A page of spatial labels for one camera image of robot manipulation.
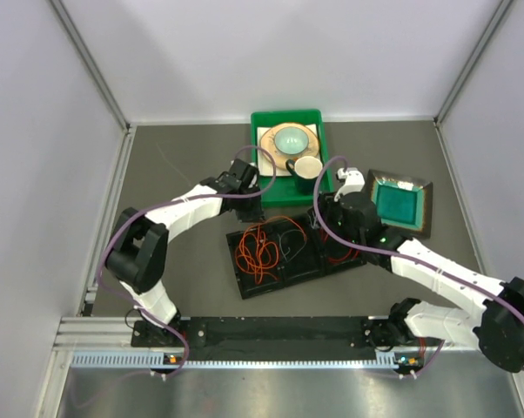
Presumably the thin black cable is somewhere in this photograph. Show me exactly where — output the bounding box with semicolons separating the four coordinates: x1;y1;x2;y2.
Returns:
275;219;309;263

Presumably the white square plate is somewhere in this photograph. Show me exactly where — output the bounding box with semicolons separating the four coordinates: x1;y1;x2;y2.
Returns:
255;123;319;179

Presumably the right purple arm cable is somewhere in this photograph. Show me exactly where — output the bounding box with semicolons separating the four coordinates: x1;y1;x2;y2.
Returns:
312;155;524;380

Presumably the green plastic bin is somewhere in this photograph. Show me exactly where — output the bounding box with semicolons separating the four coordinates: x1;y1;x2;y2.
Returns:
251;109;329;208

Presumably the red cable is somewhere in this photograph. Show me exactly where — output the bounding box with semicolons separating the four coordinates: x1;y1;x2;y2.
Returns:
320;226;363;265

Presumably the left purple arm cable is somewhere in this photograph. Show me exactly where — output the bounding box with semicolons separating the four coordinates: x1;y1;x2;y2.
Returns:
95;145;279;380

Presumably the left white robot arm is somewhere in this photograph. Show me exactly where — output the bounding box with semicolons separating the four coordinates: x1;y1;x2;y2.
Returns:
101;158;261;346

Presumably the round tan plate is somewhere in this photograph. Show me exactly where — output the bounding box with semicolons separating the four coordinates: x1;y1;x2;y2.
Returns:
259;122;322;169

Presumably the grey slotted cable duct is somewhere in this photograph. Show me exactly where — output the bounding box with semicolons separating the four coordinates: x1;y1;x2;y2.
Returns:
71;351;399;370

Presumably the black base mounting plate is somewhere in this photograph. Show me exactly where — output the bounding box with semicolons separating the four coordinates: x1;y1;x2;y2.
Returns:
131;315;420;361

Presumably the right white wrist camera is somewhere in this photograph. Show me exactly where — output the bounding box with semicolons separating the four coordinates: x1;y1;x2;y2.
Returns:
334;167;366;202

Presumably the black three-compartment tray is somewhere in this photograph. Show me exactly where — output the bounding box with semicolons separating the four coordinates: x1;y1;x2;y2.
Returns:
226;213;366;300

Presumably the dark green mug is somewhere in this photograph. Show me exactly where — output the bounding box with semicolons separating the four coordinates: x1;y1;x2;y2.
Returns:
286;156;323;195

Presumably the teal square glazed plate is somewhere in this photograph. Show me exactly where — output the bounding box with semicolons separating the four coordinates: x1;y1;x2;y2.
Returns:
365;169;433;239

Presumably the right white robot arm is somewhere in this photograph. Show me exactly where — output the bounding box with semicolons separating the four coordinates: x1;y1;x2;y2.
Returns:
312;192;524;373

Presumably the orange cable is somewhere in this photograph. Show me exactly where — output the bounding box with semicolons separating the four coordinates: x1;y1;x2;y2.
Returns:
233;215;309;287

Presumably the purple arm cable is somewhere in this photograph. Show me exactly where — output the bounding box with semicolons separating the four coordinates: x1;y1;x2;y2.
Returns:
312;155;524;380
95;145;279;380

